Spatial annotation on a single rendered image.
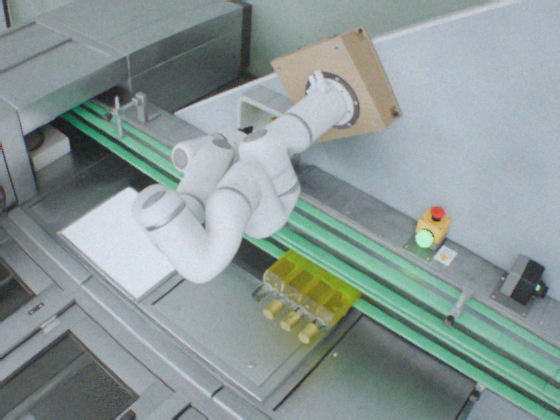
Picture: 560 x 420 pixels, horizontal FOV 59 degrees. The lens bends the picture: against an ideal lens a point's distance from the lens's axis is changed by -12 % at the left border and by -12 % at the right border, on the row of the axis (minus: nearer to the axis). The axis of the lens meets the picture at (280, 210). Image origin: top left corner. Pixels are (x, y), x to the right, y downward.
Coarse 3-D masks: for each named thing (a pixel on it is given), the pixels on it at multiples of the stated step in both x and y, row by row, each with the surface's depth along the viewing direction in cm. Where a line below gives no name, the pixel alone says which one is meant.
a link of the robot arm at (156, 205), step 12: (144, 192) 102; (156, 192) 97; (168, 192) 94; (132, 204) 102; (144, 204) 94; (156, 204) 91; (168, 204) 91; (180, 204) 93; (192, 204) 111; (132, 216) 103; (144, 216) 92; (156, 216) 91; (168, 216) 91; (204, 216) 114; (144, 228) 94; (156, 228) 92
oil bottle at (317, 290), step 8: (328, 272) 149; (320, 280) 147; (328, 280) 147; (336, 280) 147; (312, 288) 145; (320, 288) 145; (328, 288) 145; (304, 296) 143; (312, 296) 143; (320, 296) 143; (296, 304) 143; (304, 304) 141; (312, 304) 141; (312, 312) 142
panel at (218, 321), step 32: (160, 288) 160; (192, 288) 161; (224, 288) 162; (256, 288) 163; (160, 320) 151; (192, 320) 153; (224, 320) 154; (256, 320) 155; (192, 352) 146; (224, 352) 146; (256, 352) 146; (288, 352) 147; (256, 384) 139
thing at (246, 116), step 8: (240, 104) 156; (248, 104) 158; (256, 104) 151; (240, 112) 158; (248, 112) 160; (256, 112) 163; (264, 112) 162; (272, 112) 149; (280, 112) 148; (240, 120) 160; (248, 120) 162; (256, 120) 165; (264, 120) 163; (256, 128) 167
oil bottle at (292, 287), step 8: (304, 264) 151; (312, 264) 151; (296, 272) 148; (304, 272) 148; (312, 272) 149; (320, 272) 149; (288, 280) 146; (296, 280) 146; (304, 280) 146; (312, 280) 147; (280, 288) 145; (288, 288) 144; (296, 288) 144; (304, 288) 145; (288, 296) 144; (296, 296) 144; (288, 304) 146
